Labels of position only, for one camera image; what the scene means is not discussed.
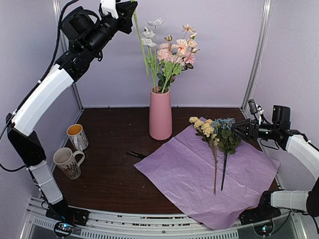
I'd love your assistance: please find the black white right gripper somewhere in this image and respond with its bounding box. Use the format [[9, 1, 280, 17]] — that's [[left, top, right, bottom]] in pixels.
[[231, 118, 279, 141]]

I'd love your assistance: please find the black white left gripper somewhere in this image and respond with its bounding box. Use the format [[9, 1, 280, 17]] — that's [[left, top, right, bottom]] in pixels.
[[84, 0, 138, 53]]

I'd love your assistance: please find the orange flower stem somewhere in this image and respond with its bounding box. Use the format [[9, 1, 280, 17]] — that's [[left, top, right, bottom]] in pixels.
[[133, 9, 150, 76]]

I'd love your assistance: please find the blue hydrangea flower stem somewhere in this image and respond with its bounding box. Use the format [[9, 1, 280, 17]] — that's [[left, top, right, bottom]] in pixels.
[[212, 118, 241, 191]]

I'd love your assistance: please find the cream yellow flower stem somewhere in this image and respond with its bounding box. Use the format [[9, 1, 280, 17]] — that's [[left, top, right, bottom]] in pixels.
[[188, 117, 220, 195]]

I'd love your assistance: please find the peach poppy flower stem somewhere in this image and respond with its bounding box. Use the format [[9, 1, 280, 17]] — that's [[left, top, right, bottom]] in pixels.
[[160, 23, 200, 94]]

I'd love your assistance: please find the pink rose flower stem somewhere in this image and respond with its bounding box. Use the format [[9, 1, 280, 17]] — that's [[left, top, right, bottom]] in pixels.
[[156, 34, 196, 94]]

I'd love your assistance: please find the purple tissue paper sheet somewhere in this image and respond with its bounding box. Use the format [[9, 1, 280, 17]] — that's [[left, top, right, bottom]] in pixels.
[[135, 126, 280, 230]]

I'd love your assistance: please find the black ribbon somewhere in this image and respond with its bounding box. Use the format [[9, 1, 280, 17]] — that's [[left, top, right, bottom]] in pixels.
[[127, 151, 147, 159]]

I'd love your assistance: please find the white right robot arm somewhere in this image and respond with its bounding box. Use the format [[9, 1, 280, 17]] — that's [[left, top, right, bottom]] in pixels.
[[231, 99, 319, 220]]

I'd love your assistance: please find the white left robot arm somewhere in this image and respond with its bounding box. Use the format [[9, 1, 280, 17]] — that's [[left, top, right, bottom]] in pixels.
[[6, 0, 138, 221]]

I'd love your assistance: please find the pink vase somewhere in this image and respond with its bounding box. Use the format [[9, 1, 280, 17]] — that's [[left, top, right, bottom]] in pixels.
[[149, 86, 172, 140]]

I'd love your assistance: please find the yellow-inside paper cup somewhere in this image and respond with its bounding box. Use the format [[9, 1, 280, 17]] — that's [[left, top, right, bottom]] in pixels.
[[67, 124, 89, 151]]

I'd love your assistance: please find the clear printed glass cup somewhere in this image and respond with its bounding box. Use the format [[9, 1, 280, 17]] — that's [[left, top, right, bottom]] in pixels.
[[53, 147, 85, 180]]

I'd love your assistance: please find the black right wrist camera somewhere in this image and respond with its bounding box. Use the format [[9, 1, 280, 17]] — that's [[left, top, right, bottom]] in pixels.
[[272, 105, 291, 130]]

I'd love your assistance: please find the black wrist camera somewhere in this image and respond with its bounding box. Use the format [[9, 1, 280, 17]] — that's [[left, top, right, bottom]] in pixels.
[[272, 105, 291, 130], [61, 6, 100, 41]]

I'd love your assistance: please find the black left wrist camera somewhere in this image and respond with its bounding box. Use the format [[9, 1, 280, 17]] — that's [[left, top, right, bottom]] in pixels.
[[61, 6, 100, 41]]

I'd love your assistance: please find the aluminium left corner post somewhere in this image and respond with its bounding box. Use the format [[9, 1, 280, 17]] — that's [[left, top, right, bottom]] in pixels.
[[52, 0, 84, 112]]

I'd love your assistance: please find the aluminium corner post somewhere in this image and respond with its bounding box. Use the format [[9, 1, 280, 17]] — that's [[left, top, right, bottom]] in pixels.
[[52, 0, 84, 112], [241, 0, 273, 116]]

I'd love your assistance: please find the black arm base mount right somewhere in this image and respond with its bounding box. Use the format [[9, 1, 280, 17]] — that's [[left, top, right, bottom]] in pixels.
[[239, 191, 281, 225]]

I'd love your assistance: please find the aluminium right corner post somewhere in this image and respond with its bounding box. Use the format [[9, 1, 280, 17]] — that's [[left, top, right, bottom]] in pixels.
[[241, 0, 273, 116]]

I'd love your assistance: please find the aluminium front rail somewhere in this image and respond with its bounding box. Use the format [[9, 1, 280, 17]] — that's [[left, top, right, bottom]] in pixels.
[[24, 196, 300, 239]]

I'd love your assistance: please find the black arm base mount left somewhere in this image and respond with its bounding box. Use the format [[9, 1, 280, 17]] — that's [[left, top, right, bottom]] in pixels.
[[45, 205, 89, 226]]

